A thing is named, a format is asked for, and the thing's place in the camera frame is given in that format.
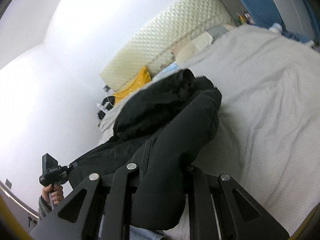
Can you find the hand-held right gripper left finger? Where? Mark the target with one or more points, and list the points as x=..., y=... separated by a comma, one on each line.
x=140, y=160

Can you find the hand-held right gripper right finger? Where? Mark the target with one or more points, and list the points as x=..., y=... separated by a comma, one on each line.
x=197, y=180

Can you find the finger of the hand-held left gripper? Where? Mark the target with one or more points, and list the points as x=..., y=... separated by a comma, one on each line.
x=73, y=166

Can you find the black puffer jacket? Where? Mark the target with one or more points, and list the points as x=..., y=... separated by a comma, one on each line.
x=175, y=130

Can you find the person's left forearm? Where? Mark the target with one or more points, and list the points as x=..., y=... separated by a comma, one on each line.
x=45, y=210

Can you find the person's left hand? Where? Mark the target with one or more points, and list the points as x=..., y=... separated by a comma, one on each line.
x=56, y=195

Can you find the black bag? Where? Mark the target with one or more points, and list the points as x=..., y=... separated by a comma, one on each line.
x=101, y=115

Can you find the yellow pillow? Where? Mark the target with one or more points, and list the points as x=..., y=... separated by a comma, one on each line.
x=140, y=82

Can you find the light blue patterned cloth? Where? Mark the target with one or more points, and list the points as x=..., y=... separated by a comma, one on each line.
x=170, y=68

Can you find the bed with grey sheet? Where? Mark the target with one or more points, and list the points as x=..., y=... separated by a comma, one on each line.
x=262, y=105

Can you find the beige pillow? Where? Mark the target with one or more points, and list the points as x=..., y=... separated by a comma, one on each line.
x=192, y=47

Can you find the cream quilted headboard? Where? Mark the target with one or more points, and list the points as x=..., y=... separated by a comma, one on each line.
x=175, y=30

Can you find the grey pillow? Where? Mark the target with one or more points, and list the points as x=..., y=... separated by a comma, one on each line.
x=217, y=31

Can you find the group of cosmetic bottles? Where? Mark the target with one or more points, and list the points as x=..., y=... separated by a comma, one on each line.
x=243, y=17

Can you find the light blue plush toy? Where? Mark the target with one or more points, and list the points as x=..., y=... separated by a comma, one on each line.
x=275, y=27

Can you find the blue padded board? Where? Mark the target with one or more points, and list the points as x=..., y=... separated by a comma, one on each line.
x=257, y=2

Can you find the wall socket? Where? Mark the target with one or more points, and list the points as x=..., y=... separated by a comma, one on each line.
x=106, y=88
x=8, y=183

